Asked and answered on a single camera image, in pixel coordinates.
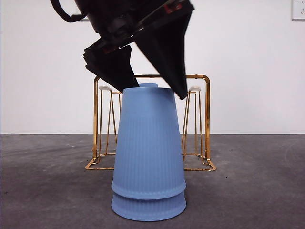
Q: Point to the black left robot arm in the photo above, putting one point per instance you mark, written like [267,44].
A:
[107,14]

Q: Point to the blue ribbed plastic cup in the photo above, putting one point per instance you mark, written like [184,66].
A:
[147,143]
[147,210]
[149,85]

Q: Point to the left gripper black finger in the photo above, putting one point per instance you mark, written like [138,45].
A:
[109,66]
[166,59]

